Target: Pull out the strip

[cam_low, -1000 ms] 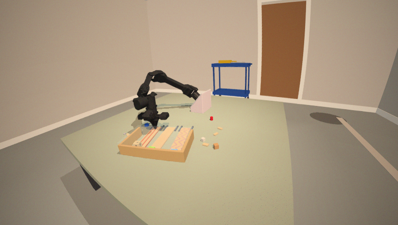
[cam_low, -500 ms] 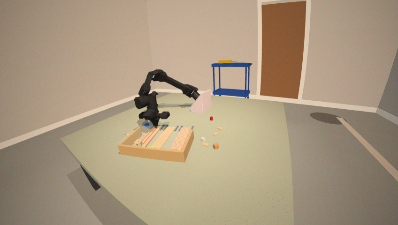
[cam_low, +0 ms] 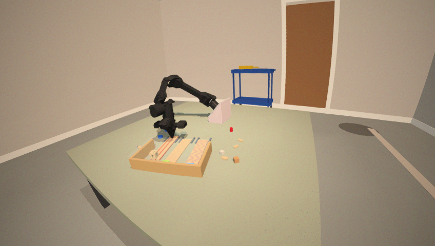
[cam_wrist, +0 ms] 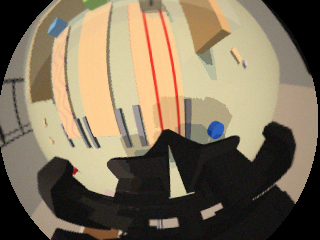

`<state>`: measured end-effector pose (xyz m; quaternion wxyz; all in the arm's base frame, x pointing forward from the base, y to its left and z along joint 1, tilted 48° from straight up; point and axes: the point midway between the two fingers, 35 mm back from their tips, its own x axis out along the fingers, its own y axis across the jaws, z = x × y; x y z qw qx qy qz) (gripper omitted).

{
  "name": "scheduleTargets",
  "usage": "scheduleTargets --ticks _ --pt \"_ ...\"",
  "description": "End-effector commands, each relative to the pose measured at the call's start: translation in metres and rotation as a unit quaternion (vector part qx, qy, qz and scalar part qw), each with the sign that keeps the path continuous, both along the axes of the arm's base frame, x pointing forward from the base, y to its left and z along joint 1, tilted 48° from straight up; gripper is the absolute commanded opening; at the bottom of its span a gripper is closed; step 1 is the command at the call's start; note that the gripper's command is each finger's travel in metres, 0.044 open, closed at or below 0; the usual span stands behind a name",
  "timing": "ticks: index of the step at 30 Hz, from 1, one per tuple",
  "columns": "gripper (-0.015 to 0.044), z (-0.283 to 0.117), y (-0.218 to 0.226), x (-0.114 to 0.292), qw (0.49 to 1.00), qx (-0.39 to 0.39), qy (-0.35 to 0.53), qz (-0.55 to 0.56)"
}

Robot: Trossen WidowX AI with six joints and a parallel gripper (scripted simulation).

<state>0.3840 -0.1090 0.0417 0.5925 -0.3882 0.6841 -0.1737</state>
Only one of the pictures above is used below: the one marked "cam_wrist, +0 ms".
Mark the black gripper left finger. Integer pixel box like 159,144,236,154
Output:
107,129,171,197

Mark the small red cylinder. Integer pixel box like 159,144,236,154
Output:
73,168,79,175

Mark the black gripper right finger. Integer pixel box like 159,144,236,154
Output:
167,129,240,193

